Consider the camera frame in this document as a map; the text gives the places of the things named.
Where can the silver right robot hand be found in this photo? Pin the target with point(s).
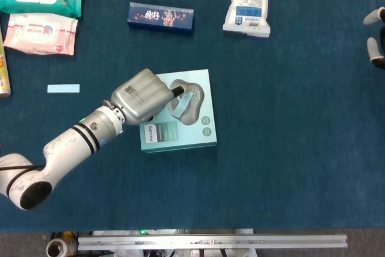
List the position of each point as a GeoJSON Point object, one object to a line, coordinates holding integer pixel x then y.
{"type": "Point", "coordinates": [374, 49]}

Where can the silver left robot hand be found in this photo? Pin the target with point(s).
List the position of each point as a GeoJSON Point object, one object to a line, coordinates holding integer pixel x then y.
{"type": "Point", "coordinates": [141, 97]}

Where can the small curved light strip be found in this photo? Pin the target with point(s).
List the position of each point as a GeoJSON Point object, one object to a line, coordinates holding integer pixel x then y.
{"type": "Point", "coordinates": [184, 105]}

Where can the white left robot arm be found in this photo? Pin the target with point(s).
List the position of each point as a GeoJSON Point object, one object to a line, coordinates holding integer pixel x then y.
{"type": "Point", "coordinates": [66, 145]}

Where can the green Philips speaker box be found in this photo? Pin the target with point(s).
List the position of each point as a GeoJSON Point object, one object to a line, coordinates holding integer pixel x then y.
{"type": "Point", "coordinates": [192, 136]}

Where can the small light blue strip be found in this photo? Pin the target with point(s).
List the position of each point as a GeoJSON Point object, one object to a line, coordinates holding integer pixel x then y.
{"type": "Point", "coordinates": [63, 88]}

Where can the dark blue printed box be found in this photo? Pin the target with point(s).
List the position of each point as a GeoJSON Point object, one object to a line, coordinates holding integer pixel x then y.
{"type": "Point", "coordinates": [161, 18]}

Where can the pink wet wipes pack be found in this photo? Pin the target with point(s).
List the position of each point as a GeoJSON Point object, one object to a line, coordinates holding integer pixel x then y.
{"type": "Point", "coordinates": [39, 34]}

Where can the white and blue snack bag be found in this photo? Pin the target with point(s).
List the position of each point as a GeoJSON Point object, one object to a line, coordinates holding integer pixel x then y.
{"type": "Point", "coordinates": [248, 1]}

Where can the yellow printed tube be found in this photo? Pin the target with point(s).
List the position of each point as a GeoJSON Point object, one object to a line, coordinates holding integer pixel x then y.
{"type": "Point", "coordinates": [3, 73]}

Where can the brown tape roll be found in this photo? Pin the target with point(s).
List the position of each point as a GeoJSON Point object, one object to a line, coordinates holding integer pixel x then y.
{"type": "Point", "coordinates": [57, 247]}

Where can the aluminium profile rail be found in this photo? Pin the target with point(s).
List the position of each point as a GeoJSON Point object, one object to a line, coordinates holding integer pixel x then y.
{"type": "Point", "coordinates": [210, 242]}

